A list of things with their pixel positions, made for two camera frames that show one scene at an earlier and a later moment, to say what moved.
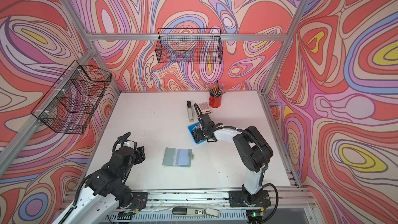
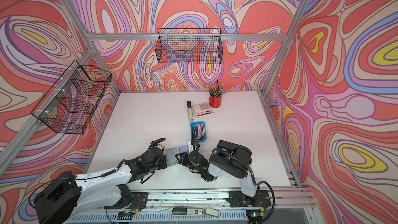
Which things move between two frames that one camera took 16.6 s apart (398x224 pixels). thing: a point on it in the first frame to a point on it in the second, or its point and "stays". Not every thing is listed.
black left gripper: (140, 154) to (164, 162)
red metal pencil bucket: (215, 101) stays
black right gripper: (199, 134) to (185, 156)
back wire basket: (189, 45) stays
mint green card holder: (178, 157) stays
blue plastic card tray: (190, 127) stays
